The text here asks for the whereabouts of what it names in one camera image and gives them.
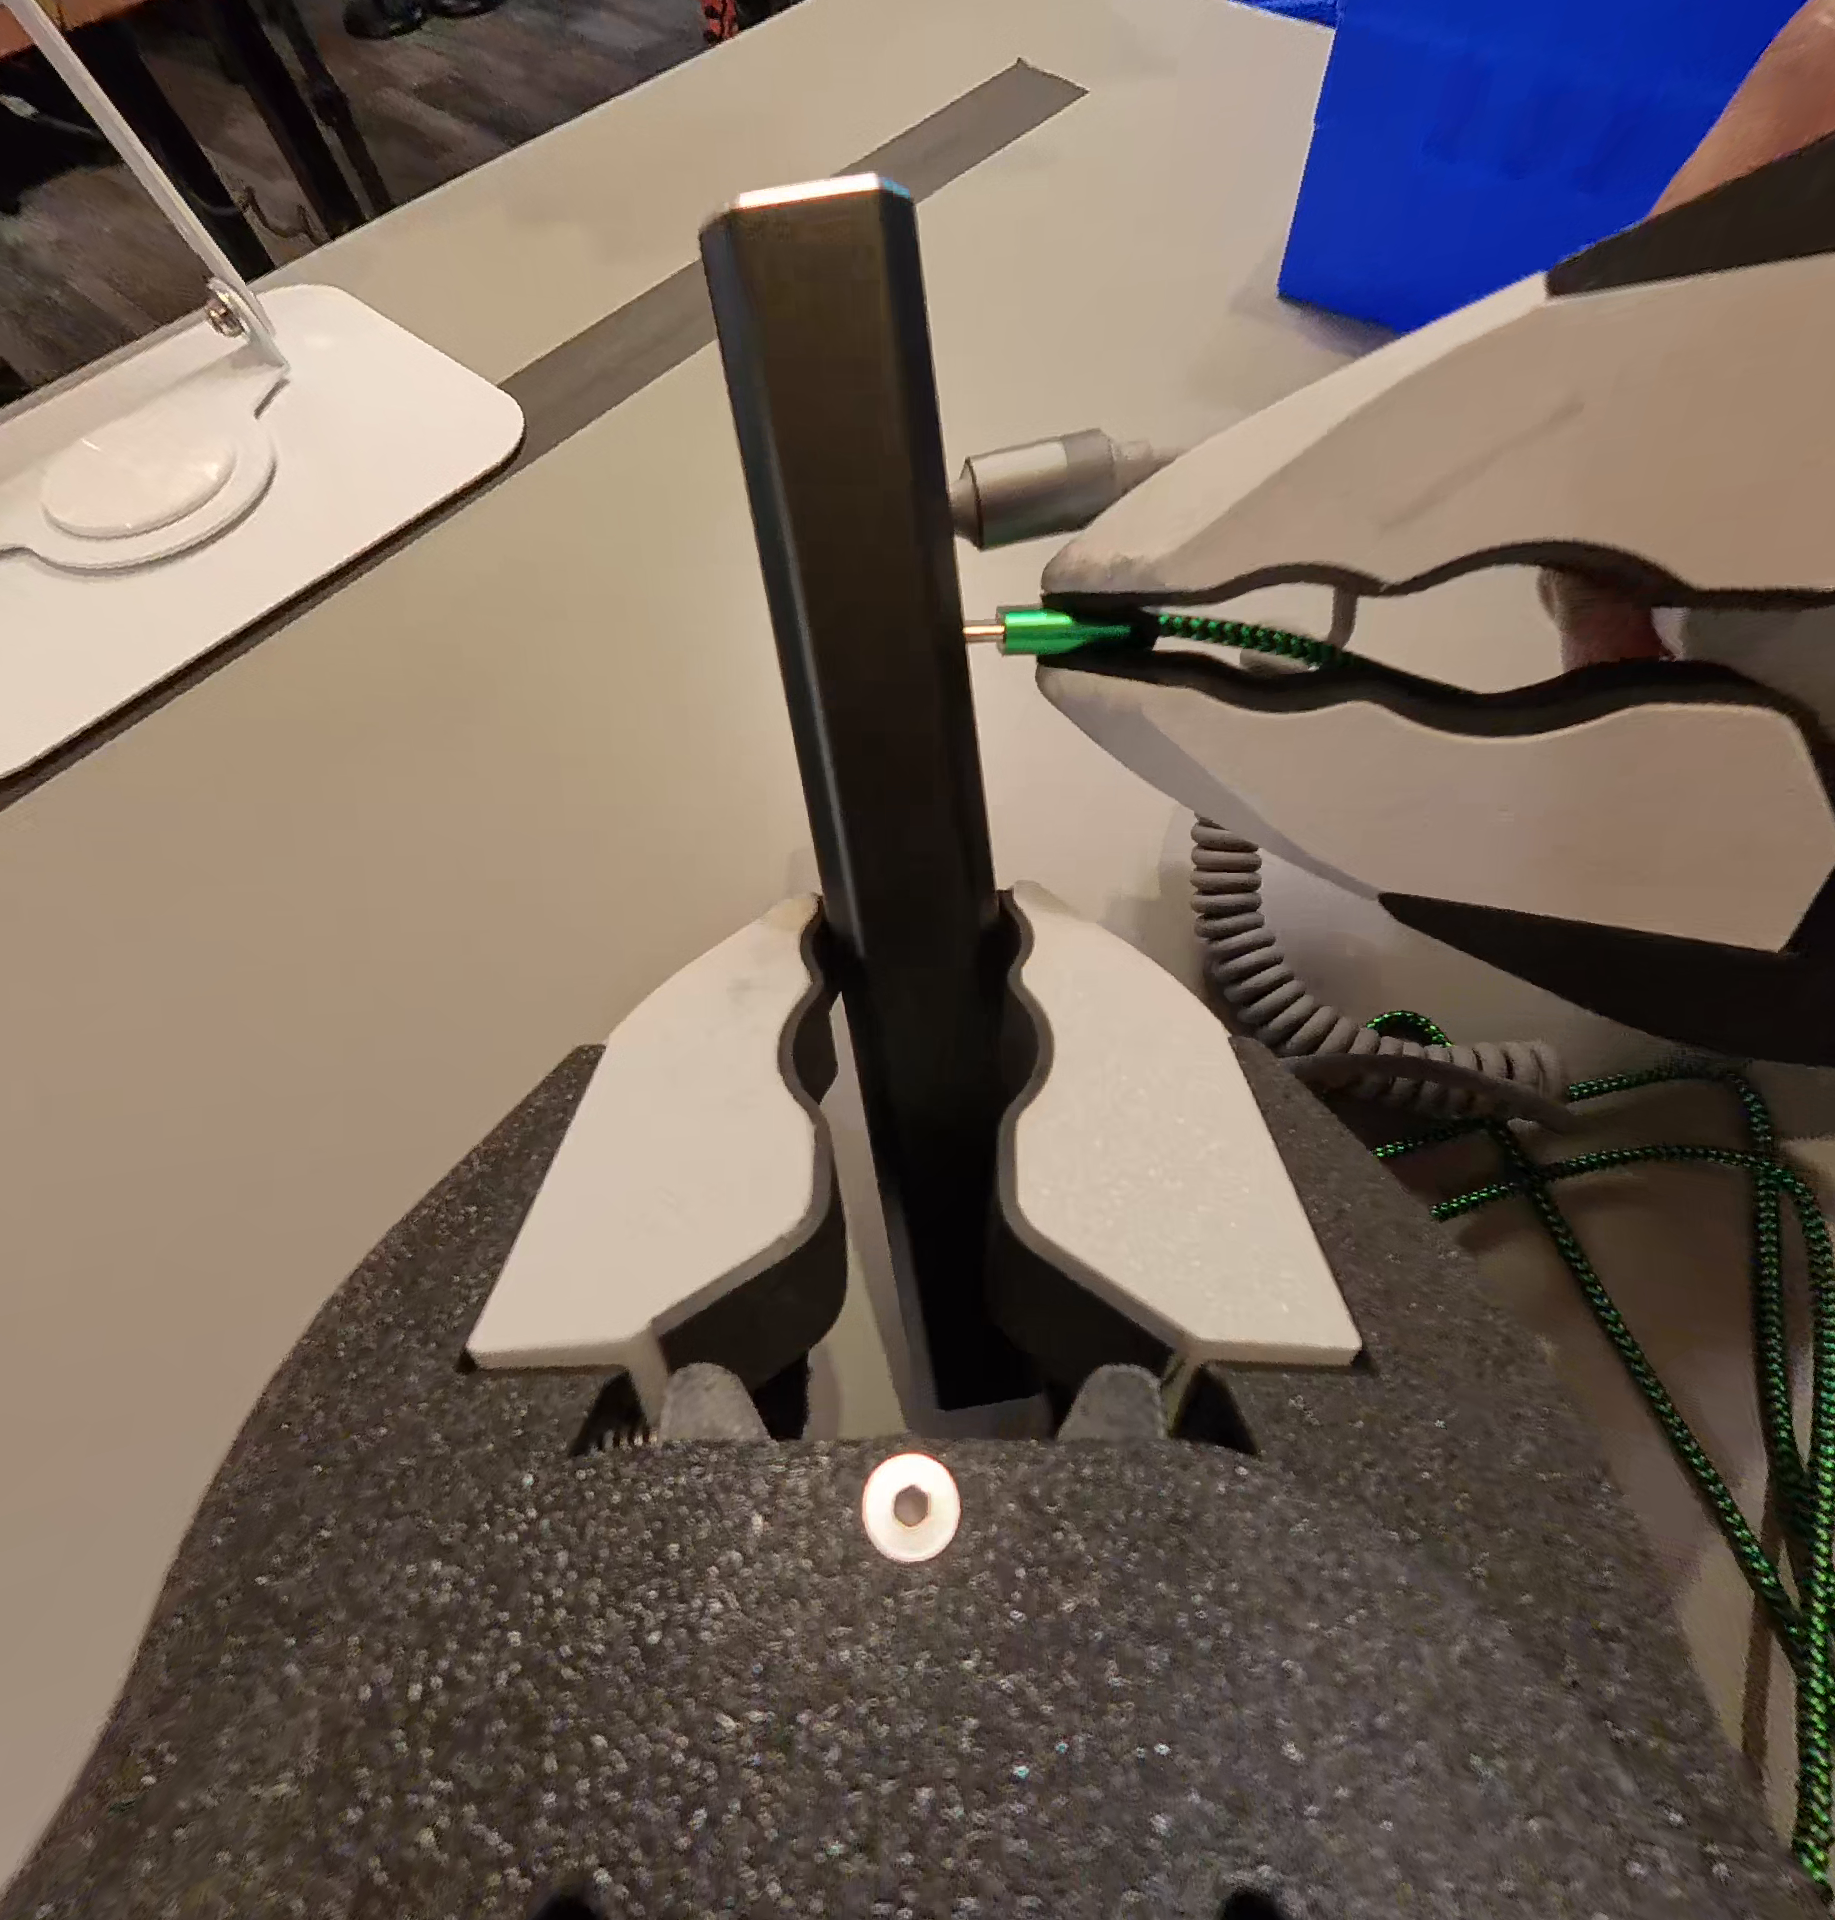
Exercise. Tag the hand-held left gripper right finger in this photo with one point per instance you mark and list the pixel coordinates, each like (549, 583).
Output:
(1189, 1185)

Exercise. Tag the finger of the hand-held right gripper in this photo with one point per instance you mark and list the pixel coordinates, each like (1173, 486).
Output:
(1531, 435)
(1457, 812)

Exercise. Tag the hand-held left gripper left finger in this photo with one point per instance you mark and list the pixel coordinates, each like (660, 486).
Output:
(662, 1185)

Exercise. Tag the black USB hub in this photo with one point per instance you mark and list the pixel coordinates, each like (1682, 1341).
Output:
(844, 602)

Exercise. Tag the person's right hand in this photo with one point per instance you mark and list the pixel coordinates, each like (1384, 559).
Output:
(1802, 107)

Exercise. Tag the blue bin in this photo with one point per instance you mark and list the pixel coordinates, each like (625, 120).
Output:
(1457, 152)

